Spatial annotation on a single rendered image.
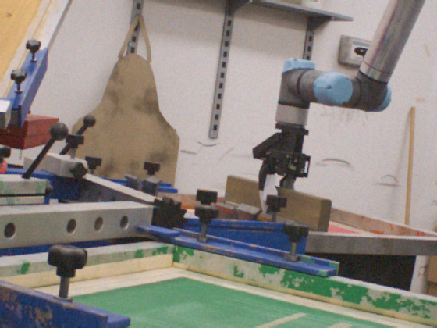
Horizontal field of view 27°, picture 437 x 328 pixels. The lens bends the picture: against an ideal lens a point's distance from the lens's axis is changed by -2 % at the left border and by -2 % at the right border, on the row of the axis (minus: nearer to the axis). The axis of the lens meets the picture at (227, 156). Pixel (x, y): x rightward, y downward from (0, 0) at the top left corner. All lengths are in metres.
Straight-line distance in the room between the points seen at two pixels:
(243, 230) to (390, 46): 0.58
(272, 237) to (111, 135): 2.35
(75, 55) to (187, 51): 0.56
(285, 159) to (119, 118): 2.08
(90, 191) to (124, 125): 2.28
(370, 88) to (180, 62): 2.25
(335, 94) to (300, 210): 0.27
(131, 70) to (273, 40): 0.80
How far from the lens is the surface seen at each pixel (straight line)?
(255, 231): 1.77
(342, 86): 2.02
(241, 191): 2.26
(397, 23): 2.07
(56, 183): 1.87
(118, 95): 4.07
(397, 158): 5.07
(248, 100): 4.46
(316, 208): 2.01
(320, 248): 1.89
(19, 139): 2.78
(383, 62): 2.09
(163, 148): 4.20
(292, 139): 2.10
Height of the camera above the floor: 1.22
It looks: 3 degrees down
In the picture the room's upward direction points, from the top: 8 degrees clockwise
